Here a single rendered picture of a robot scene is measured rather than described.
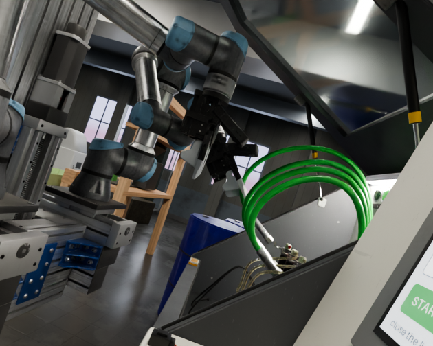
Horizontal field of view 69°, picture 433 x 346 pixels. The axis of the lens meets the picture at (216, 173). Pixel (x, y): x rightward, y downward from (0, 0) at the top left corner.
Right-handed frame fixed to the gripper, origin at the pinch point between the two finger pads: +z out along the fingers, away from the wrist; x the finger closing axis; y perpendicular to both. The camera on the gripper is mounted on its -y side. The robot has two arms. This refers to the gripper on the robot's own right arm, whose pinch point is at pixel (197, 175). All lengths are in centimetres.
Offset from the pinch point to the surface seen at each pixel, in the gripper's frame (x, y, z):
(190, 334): 23.1, -10.0, 25.7
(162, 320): 14.0, -4.3, 29.3
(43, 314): -141, 85, 125
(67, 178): -237, 150, 44
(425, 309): 45, -30, 6
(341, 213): -43, -51, -4
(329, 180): 12.7, -26.7, -7.4
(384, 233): 29.5, -31.6, -0.4
